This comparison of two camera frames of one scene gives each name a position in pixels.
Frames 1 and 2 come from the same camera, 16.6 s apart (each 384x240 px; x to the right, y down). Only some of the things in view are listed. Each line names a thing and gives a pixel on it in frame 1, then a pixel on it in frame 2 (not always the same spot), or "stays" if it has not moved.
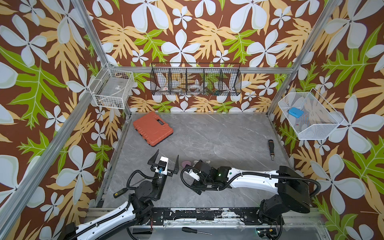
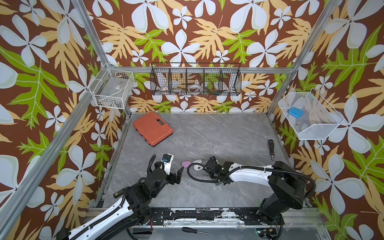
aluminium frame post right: (329, 13) stays
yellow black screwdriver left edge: (119, 192) stays
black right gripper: (199, 174) → (215, 167)
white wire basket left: (111, 87) stays
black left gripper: (151, 161) → (172, 179)
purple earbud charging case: (184, 163) stays
